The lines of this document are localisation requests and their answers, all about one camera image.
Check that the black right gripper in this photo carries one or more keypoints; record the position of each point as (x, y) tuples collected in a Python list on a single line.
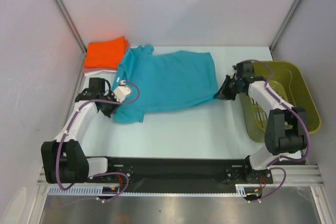
[(223, 93)]

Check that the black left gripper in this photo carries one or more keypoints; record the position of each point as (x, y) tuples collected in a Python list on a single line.
[(108, 113)]

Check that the teal t shirt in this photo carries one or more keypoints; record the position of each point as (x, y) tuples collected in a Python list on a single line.
[(164, 83)]

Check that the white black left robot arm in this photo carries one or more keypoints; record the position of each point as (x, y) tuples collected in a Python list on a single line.
[(73, 134)]

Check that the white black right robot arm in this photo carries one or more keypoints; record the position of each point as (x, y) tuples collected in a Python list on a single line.
[(286, 132)]

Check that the folded white t shirt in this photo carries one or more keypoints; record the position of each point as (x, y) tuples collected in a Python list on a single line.
[(103, 71)]

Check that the folded orange t shirt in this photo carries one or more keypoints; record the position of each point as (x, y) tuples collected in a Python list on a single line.
[(105, 53)]

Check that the olive green plastic basket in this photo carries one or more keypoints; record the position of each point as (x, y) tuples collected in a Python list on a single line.
[(288, 82)]

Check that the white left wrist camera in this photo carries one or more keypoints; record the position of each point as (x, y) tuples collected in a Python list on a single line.
[(122, 91)]

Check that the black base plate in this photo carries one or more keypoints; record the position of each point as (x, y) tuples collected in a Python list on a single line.
[(165, 176)]

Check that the slotted grey cable duct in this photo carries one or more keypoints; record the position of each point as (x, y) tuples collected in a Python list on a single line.
[(105, 191)]

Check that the aluminium rail profile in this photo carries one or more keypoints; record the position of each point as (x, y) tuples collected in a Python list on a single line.
[(297, 175)]

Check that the aluminium corner post left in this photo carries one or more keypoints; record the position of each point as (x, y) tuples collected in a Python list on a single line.
[(70, 24)]

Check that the aluminium corner post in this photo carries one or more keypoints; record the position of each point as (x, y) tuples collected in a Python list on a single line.
[(70, 24), (285, 23)]

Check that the aluminium corner post right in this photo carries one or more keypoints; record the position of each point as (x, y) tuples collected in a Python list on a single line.
[(285, 23)]

